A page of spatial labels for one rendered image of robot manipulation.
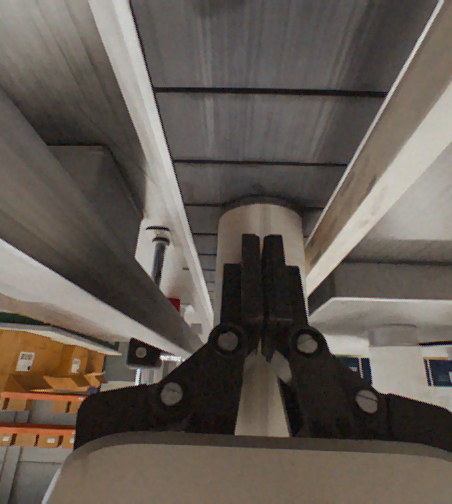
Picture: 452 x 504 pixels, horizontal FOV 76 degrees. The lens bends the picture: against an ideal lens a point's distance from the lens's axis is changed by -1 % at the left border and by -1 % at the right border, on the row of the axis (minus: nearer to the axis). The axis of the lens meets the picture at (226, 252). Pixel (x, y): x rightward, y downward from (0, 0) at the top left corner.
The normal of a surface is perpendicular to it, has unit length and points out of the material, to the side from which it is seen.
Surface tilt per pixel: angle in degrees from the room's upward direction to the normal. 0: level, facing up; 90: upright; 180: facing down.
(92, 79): 0
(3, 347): 90
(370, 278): 90
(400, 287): 90
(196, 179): 0
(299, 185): 0
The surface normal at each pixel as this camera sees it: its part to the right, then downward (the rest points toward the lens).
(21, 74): -0.04, 0.92
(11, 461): 0.14, -0.38
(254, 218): -0.21, -0.39
